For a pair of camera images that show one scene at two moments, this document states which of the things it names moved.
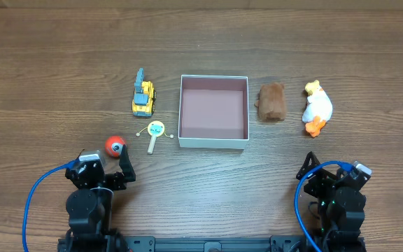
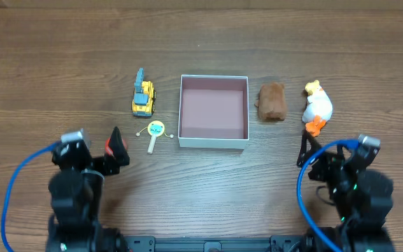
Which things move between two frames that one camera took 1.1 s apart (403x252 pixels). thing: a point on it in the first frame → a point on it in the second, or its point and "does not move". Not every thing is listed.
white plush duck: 318,109 does not move
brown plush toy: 271,102 does not move
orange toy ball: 113,145 does not move
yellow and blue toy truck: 143,103 does not move
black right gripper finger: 310,162 → 314,146
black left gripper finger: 126,166 → 117,148
